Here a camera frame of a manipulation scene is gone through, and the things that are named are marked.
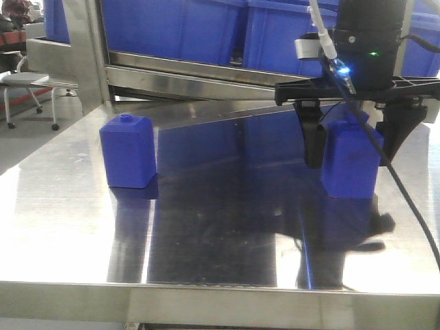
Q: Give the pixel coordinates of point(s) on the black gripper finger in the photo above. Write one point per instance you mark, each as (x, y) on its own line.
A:
(309, 113)
(400, 118)

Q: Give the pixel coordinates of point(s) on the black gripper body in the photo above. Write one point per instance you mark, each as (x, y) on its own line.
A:
(367, 35)

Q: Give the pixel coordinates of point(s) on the blue bottle-shaped part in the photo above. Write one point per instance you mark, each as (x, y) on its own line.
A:
(350, 162)
(128, 150)

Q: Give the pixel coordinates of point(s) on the stainless steel shelf rack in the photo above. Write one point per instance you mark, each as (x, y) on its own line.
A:
(88, 60)

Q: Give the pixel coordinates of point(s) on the blue plastic bin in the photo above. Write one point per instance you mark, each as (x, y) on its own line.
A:
(272, 28)
(198, 31)

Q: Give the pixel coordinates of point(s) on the blue bin at left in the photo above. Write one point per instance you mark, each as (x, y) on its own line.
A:
(55, 21)

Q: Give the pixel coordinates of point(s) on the grey rolling stool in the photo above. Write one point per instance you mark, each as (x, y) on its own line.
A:
(26, 80)

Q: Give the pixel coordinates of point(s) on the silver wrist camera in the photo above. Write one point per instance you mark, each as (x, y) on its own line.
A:
(308, 46)

